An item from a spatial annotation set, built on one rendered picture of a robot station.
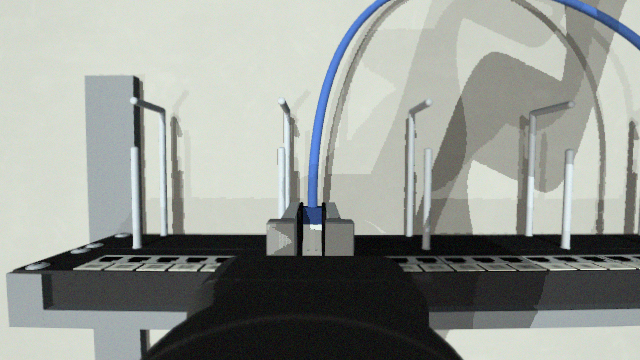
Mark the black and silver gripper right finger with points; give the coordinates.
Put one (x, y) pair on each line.
(337, 233)

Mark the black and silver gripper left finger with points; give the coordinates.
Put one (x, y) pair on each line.
(285, 235)

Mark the blue patch cord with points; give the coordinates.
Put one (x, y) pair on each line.
(598, 15)

